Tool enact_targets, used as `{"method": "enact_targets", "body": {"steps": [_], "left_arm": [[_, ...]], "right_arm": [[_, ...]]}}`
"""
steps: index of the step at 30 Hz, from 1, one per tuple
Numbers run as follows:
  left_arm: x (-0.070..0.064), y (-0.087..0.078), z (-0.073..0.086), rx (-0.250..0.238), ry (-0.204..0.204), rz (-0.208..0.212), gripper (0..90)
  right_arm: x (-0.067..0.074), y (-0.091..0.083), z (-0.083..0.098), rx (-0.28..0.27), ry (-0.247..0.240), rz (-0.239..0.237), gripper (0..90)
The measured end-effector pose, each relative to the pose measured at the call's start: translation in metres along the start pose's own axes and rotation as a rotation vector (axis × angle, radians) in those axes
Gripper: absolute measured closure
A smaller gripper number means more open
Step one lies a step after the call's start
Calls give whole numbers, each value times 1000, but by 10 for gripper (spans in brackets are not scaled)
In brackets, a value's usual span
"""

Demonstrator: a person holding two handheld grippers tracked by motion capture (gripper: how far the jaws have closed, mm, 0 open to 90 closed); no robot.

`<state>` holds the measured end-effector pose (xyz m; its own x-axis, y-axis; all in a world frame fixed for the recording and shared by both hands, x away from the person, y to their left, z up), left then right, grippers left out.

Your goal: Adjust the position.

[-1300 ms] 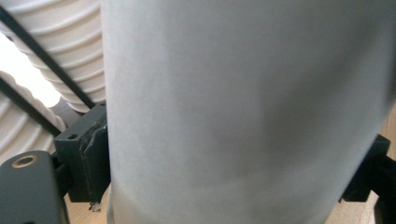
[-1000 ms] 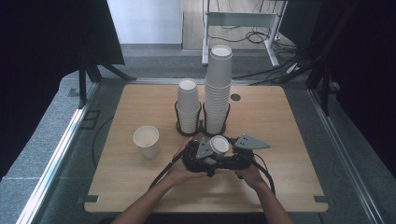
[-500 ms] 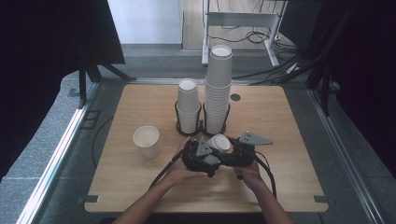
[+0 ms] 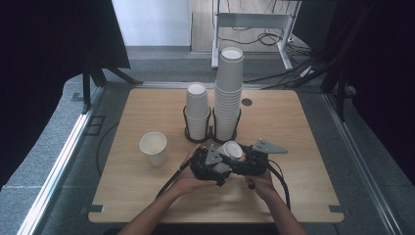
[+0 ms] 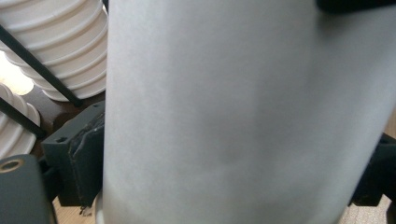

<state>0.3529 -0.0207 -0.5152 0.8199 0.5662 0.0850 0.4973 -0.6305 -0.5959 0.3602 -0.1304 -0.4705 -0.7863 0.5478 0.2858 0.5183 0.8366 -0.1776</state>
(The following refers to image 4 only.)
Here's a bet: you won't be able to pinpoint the bundle of black floor cables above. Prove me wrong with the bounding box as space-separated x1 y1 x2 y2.
217 25 329 91

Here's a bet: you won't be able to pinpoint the short stack of paper cups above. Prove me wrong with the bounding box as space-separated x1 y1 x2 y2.
184 81 211 142

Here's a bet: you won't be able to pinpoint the tall stack of paper cups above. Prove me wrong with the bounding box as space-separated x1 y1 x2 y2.
213 46 246 142

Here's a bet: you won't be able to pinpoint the white metal desk frame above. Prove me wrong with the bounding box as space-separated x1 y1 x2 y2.
210 0 303 71

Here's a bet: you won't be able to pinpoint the person's left hand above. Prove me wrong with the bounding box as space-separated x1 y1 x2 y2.
176 143 218 198

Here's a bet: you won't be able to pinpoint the black curtain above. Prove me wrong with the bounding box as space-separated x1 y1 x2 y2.
322 0 415 184
0 0 132 191

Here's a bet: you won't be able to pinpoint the white paper cup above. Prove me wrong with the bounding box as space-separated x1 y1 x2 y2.
213 140 245 174
139 130 168 167

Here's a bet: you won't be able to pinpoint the black stand legs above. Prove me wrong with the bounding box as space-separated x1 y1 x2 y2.
319 63 357 122
81 60 144 116

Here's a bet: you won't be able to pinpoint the person's right hand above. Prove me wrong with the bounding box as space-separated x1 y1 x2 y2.
244 168 278 203

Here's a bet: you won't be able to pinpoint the silver metal rail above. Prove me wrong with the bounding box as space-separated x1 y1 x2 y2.
321 92 406 235
16 85 106 235

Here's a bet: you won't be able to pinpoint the thin black floor cable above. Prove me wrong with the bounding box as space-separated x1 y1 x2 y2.
95 121 120 177

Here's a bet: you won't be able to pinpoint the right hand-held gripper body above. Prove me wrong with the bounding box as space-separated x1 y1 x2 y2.
243 137 289 177

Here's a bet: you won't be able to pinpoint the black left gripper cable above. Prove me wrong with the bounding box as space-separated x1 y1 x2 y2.
155 159 193 200

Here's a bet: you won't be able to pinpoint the black wire cup holder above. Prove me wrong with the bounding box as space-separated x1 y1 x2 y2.
182 107 243 145

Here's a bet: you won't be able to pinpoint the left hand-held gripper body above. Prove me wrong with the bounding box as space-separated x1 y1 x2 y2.
190 144 223 184

